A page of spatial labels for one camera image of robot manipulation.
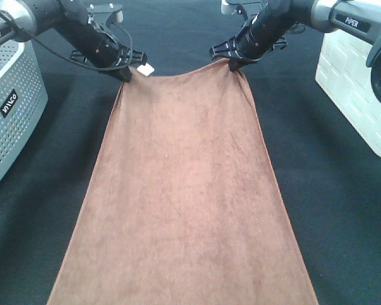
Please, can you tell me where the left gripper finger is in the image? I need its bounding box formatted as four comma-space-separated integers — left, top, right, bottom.
109, 65, 132, 83

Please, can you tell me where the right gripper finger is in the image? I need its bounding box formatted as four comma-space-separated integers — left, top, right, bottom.
228, 58, 248, 72

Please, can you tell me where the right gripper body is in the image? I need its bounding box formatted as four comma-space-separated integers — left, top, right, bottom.
209, 1, 296, 62

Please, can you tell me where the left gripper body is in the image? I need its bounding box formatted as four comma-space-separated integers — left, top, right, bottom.
55, 9, 147, 71

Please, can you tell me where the brown microfiber towel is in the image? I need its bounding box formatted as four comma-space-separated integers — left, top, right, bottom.
48, 60, 318, 304

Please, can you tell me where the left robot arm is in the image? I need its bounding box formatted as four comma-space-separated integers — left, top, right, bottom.
0, 0, 147, 83

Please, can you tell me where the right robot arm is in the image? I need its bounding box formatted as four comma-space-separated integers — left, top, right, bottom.
210, 1, 381, 103

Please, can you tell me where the white woven-pattern storage bin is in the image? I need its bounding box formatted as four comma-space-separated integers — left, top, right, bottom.
315, 30, 381, 158

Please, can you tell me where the grey perforated laundry basket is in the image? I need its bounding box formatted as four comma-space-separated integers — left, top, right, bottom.
0, 12, 48, 198

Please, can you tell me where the black table cloth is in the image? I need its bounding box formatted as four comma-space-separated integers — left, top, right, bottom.
0, 1, 381, 304

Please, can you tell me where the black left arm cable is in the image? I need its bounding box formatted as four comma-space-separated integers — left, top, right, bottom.
0, 0, 134, 69

